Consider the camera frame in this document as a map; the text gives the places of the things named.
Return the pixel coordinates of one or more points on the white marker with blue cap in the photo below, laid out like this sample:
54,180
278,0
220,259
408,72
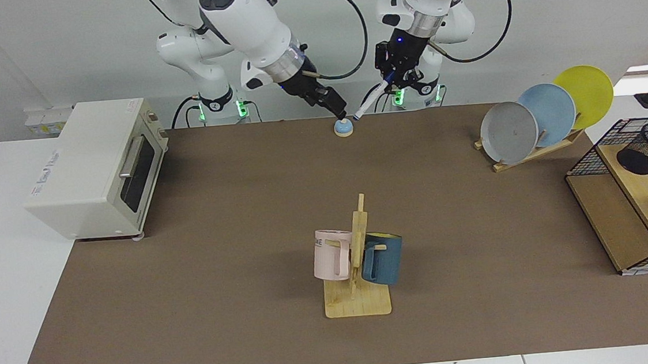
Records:
367,104

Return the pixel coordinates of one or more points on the small blue round bell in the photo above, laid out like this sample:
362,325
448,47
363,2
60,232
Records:
343,128

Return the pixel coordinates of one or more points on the grey plate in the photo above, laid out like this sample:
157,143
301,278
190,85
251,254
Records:
508,135

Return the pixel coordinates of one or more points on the pink mug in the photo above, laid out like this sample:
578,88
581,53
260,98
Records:
327,257

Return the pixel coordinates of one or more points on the wooden plate rack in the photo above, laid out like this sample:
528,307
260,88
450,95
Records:
530,156

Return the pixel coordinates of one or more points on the light blue plate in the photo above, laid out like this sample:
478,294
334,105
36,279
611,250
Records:
553,112

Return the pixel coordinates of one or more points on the dark blue mug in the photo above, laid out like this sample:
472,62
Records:
388,261

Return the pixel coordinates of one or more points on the yellow plate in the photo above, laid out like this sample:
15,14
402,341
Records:
589,91

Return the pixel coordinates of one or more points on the wooden cup stand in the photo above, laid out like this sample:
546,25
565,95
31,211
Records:
357,304

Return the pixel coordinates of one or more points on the brown table cloth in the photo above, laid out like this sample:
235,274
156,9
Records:
223,300

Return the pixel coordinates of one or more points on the pale toaster oven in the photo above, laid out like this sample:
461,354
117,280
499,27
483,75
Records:
85,166

